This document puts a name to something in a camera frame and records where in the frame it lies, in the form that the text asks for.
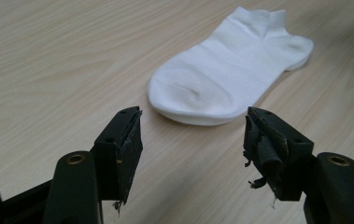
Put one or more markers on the white ankle sock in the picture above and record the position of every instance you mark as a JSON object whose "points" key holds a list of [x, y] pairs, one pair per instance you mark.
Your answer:
{"points": [[227, 62], [202, 120]]}

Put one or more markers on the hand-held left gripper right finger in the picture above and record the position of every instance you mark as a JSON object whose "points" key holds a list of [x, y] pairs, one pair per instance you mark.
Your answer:
{"points": [[274, 146]]}

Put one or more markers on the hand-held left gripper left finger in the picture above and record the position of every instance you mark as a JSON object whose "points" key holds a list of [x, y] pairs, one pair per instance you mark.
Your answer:
{"points": [[124, 149]]}

